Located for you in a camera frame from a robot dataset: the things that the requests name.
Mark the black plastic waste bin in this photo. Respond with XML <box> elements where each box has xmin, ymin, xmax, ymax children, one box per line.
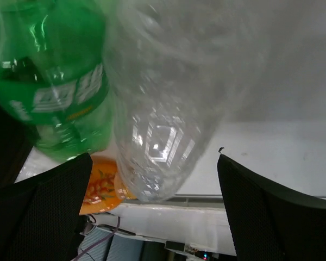
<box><xmin>0</xmin><ymin>107</ymin><xmax>32</xmax><ymax>188</ymax></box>

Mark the clear unlabelled plastic bottle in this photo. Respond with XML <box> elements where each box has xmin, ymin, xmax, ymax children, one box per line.
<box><xmin>103</xmin><ymin>1</ymin><xmax>268</xmax><ymax>202</ymax></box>

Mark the orange juice bottle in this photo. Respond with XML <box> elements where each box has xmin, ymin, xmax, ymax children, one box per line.
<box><xmin>79</xmin><ymin>155</ymin><xmax>136</xmax><ymax>215</ymax></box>

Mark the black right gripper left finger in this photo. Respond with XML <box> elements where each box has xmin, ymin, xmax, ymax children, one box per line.
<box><xmin>0</xmin><ymin>153</ymin><xmax>92</xmax><ymax>260</ymax></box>

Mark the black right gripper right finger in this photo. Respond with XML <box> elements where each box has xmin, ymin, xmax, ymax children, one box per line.
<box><xmin>217</xmin><ymin>153</ymin><xmax>326</xmax><ymax>260</ymax></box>

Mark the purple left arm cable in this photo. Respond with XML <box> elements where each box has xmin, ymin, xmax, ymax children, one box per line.
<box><xmin>70</xmin><ymin>216</ymin><xmax>121</xmax><ymax>261</ymax></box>

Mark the green soda bottle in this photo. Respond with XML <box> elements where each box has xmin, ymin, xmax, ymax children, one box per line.
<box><xmin>0</xmin><ymin>1</ymin><xmax>112</xmax><ymax>162</ymax></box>

